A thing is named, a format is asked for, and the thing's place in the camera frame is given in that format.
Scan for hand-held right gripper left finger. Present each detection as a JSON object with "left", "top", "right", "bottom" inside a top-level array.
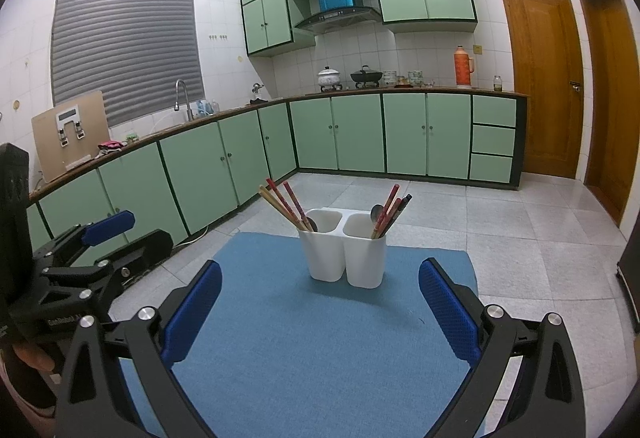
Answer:
[{"left": 54, "top": 260, "right": 223, "bottom": 438}]

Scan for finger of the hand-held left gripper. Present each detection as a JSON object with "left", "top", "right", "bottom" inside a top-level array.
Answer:
[
  {"left": 42, "top": 229, "right": 174, "bottom": 314},
  {"left": 32, "top": 211, "right": 136, "bottom": 274}
]

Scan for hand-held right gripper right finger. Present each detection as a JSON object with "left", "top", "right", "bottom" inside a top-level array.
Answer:
[{"left": 418, "top": 258, "right": 587, "bottom": 438}]

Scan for white two-compartment utensil holder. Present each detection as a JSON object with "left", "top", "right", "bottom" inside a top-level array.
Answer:
[{"left": 297, "top": 207, "right": 388, "bottom": 290}]

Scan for person's left forearm dark sleeve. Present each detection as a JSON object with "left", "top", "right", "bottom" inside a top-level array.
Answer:
[{"left": 0, "top": 353, "right": 58, "bottom": 411}]

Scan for person's left hand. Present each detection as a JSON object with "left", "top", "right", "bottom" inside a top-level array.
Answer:
[{"left": 12, "top": 342, "right": 57, "bottom": 373}]

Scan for wooden cutting board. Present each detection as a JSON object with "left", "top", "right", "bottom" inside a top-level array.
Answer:
[{"left": 31, "top": 90, "right": 111, "bottom": 184}]

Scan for blue mat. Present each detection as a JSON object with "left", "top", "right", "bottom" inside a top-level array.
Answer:
[{"left": 117, "top": 232, "right": 481, "bottom": 438}]

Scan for metal sink faucet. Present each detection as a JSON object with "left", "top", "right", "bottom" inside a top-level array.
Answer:
[{"left": 174, "top": 79, "right": 196, "bottom": 121}]

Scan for grey window blind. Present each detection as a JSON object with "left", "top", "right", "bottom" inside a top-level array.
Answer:
[{"left": 50, "top": 0, "right": 206, "bottom": 128}]

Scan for green lower kitchen cabinets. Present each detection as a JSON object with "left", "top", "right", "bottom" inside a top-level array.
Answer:
[{"left": 0, "top": 90, "right": 528, "bottom": 279}]

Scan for stacked bowls and glasses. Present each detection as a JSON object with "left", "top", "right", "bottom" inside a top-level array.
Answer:
[{"left": 382, "top": 69, "right": 436, "bottom": 88}]

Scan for orange thermos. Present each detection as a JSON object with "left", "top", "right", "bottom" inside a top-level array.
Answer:
[{"left": 453, "top": 45, "right": 476, "bottom": 90}]

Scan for black wok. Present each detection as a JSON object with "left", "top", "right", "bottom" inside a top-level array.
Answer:
[{"left": 349, "top": 65, "right": 383, "bottom": 89}]

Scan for white cooking pot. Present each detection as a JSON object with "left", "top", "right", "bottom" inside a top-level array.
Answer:
[{"left": 317, "top": 65, "right": 345, "bottom": 91}]

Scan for white floor cable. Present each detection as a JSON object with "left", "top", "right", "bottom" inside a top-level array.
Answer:
[{"left": 175, "top": 223, "right": 211, "bottom": 249}]

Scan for white bracket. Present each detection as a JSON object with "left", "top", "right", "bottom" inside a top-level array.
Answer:
[{"left": 56, "top": 107, "right": 87, "bottom": 148}]

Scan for wooden door with handle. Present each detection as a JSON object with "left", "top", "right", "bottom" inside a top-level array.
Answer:
[{"left": 496, "top": 0, "right": 586, "bottom": 180}]

